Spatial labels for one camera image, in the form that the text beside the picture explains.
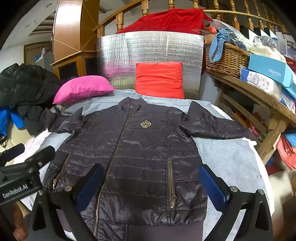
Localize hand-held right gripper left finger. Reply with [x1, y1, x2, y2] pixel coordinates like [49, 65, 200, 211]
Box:
[28, 163, 107, 241]

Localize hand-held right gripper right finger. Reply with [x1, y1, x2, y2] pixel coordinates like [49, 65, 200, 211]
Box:
[198, 163, 275, 241]

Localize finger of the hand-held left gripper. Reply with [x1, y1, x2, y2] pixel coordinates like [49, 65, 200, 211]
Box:
[0, 143, 25, 167]
[22, 146, 56, 172]

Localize dark quilted jacket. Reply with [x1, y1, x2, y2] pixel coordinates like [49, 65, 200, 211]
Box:
[43, 97, 257, 241]

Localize clear bag of clothes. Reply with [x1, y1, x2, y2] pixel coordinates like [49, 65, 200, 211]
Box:
[245, 35, 287, 63]

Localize person's left hand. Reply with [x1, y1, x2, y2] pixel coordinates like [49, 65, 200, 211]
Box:
[7, 203, 28, 241]

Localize pale pink sheet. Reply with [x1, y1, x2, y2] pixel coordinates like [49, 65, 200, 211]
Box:
[14, 130, 58, 163]

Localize grey bed sheet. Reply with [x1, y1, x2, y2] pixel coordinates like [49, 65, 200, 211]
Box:
[21, 89, 275, 241]

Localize blue jacket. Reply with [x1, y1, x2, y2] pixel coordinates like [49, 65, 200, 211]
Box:
[0, 107, 26, 137]

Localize black down jacket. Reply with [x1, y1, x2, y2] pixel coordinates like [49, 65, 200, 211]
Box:
[0, 63, 77, 136]

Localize pink pillow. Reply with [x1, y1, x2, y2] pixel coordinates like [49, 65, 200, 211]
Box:
[53, 75, 115, 105]

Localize red bags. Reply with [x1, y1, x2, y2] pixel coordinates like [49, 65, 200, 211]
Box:
[276, 134, 296, 169]

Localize wooden table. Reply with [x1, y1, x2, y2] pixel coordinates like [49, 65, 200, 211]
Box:
[206, 68, 296, 166]

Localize white printed package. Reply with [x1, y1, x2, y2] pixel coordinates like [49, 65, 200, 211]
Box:
[239, 66, 284, 98]

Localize red pillow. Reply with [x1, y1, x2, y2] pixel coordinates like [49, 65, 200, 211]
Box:
[134, 62, 185, 100]

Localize wicker basket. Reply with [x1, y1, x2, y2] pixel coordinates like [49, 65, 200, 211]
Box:
[205, 42, 251, 79]

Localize wooden cabinet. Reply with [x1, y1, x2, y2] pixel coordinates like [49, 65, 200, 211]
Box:
[50, 0, 101, 80]

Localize light blue box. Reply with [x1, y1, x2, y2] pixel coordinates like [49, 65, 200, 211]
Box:
[248, 54, 296, 93]

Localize light blue cloth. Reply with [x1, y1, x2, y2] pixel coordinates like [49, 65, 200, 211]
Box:
[209, 28, 241, 63]

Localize silver insulation mat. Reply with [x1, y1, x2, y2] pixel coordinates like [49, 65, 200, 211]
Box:
[97, 31, 204, 100]

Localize wooden railing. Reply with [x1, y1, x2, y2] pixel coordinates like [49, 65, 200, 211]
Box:
[92, 0, 292, 39]

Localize red quilt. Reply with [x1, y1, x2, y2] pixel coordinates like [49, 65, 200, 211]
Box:
[116, 8, 213, 35]

